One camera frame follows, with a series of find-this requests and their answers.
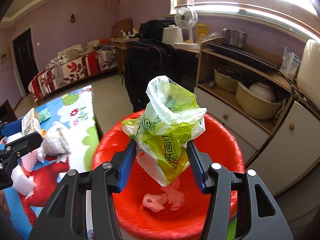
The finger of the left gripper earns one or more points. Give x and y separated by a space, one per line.
9 128
22 146

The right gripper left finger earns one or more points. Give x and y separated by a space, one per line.
64 215

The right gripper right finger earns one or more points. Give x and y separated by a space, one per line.
258 216

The small paper box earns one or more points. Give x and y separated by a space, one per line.
30 123

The green plastic tissue bag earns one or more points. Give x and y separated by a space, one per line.
171 119

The pink foam fruit net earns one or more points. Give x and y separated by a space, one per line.
29 161

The white foam block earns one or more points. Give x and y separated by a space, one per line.
21 183

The green zigzag cloth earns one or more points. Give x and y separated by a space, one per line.
43 115

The red lined trash bin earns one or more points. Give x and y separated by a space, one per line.
188 221

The white crumpled tissue pile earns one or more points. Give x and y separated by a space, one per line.
56 141

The colourful cartoon tablecloth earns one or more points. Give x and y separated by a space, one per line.
75 111

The dark door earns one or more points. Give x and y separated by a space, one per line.
25 58

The wooden white kitchen cabinet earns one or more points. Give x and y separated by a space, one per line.
277 130

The bed with floral sheet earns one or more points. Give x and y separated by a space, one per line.
72 65

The large yellow basin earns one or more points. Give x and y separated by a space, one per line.
255 106

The white bowl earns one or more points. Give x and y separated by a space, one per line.
261 90

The small yellow basin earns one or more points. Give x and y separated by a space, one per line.
226 79

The white rice cooker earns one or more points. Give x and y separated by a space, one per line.
309 72

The black suitcase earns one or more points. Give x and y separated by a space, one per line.
147 59

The white plastic packet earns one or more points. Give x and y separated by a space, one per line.
290 64

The black induction cooker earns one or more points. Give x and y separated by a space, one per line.
251 59

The wooden desk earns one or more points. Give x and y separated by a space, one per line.
190 57

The black bag on desk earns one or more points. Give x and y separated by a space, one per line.
153 29

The steel pot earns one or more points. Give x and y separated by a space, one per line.
234 38

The white desk fan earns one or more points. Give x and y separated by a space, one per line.
186 18

